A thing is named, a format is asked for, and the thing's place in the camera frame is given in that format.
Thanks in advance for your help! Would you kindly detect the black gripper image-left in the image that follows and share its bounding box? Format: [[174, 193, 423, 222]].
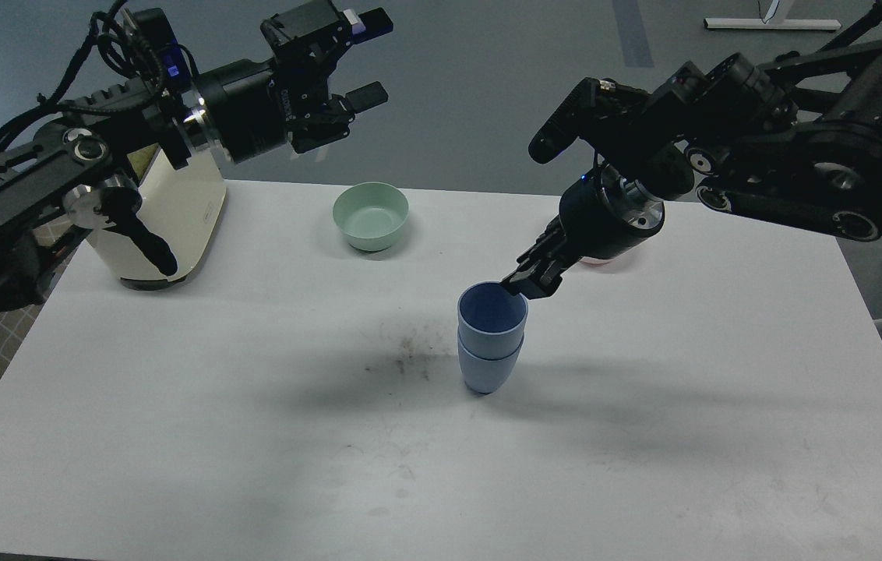
[[192, 1, 394, 164]]

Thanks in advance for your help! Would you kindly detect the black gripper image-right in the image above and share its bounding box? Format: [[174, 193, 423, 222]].
[[500, 164, 665, 301]]

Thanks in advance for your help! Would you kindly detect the blue cup image-right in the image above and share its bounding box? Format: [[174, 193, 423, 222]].
[[457, 283, 529, 360]]

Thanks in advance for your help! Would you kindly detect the blue cup image-left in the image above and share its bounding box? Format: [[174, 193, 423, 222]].
[[457, 338, 525, 394]]

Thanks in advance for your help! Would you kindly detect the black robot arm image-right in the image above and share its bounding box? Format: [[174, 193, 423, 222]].
[[501, 1, 882, 299]]

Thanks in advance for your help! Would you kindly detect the pink bowl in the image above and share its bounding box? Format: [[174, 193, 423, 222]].
[[579, 248, 641, 271]]

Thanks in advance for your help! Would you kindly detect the green bowl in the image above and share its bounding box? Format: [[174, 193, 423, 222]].
[[331, 182, 410, 252]]

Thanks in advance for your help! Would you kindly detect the cream toaster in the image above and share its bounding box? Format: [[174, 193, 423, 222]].
[[87, 149, 228, 291]]

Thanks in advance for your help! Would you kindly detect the white desk leg base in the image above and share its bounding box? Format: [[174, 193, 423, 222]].
[[702, 1, 842, 33]]

